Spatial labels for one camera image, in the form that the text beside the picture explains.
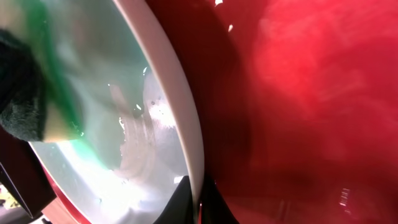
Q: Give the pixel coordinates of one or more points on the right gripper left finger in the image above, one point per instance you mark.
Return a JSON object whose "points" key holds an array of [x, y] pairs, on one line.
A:
{"points": [[179, 209]]}

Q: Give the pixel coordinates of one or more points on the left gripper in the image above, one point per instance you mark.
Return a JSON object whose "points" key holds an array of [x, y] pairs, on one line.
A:
{"points": [[23, 175]]}

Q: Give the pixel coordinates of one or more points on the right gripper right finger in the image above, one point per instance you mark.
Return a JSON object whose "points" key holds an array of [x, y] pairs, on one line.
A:
{"points": [[214, 209]]}

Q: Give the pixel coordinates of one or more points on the green yellow sponge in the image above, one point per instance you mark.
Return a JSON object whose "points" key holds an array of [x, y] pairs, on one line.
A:
{"points": [[35, 106]]}

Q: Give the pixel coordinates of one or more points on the plate with green stain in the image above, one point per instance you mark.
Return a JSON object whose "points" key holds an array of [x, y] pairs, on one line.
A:
{"points": [[141, 132]]}

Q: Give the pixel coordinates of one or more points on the red tray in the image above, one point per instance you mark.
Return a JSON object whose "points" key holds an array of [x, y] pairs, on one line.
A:
{"points": [[297, 104]]}

